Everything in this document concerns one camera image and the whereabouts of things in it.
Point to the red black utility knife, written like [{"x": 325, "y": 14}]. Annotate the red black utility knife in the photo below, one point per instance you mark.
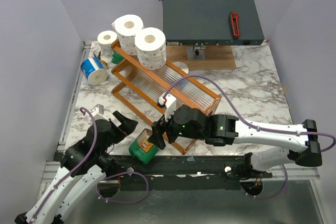
[{"x": 234, "y": 18}]

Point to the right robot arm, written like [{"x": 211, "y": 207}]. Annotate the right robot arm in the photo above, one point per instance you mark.
[{"x": 287, "y": 143}]

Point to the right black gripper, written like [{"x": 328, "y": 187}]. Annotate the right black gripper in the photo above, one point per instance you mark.
[{"x": 161, "y": 129}]

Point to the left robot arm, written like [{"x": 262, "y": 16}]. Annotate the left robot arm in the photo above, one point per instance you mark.
[{"x": 83, "y": 165}]

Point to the aluminium frame rail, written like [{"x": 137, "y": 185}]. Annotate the aluminium frame rail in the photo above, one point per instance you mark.
[{"x": 46, "y": 188}]

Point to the brown wooden board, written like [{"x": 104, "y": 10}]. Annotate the brown wooden board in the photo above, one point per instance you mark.
[{"x": 216, "y": 58}]

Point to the black yellow pliers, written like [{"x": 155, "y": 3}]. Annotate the black yellow pliers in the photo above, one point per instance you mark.
[{"x": 98, "y": 55}]

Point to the orange wooden shelf rack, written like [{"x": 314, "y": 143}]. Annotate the orange wooden shelf rack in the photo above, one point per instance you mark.
[{"x": 149, "y": 85}]

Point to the blue wrapped paper roll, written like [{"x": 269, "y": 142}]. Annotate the blue wrapped paper roll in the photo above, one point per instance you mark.
[{"x": 94, "y": 71}]

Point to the dark grey rack-mount device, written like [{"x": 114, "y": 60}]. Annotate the dark grey rack-mount device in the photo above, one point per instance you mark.
[{"x": 207, "y": 23}]

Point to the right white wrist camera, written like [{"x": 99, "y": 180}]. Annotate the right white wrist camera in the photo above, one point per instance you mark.
[{"x": 168, "y": 103}]

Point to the white roll behind shelf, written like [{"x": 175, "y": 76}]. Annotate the white roll behind shelf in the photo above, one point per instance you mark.
[{"x": 182, "y": 66}]

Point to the plain white paper roll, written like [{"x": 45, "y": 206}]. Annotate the plain white paper roll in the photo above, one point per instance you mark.
[{"x": 105, "y": 40}]

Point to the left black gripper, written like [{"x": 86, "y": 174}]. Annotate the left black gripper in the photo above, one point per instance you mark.
[{"x": 127, "y": 126}]

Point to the green paper roll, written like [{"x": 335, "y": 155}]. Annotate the green paper roll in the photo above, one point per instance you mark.
[{"x": 142, "y": 149}]

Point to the grey metal stand bracket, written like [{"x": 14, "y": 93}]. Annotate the grey metal stand bracket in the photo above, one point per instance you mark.
[{"x": 196, "y": 53}]

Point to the white red-dotted paper roll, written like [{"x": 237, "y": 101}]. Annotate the white red-dotted paper roll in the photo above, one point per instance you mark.
[{"x": 127, "y": 27}]

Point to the small green object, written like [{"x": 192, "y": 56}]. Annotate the small green object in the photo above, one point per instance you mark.
[{"x": 116, "y": 58}]

